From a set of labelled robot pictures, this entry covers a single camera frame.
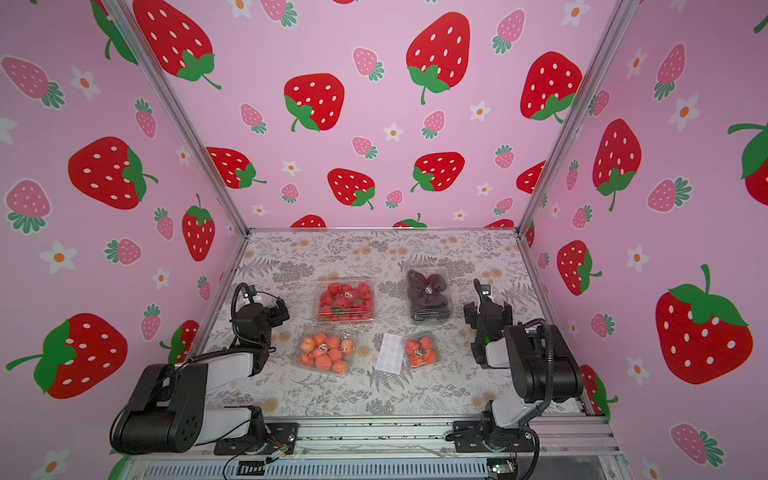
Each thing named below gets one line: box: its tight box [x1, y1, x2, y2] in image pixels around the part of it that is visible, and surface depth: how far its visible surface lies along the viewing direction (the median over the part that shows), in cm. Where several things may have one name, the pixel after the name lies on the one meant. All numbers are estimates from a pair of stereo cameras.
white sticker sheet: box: [376, 333, 403, 375], surface depth 90 cm
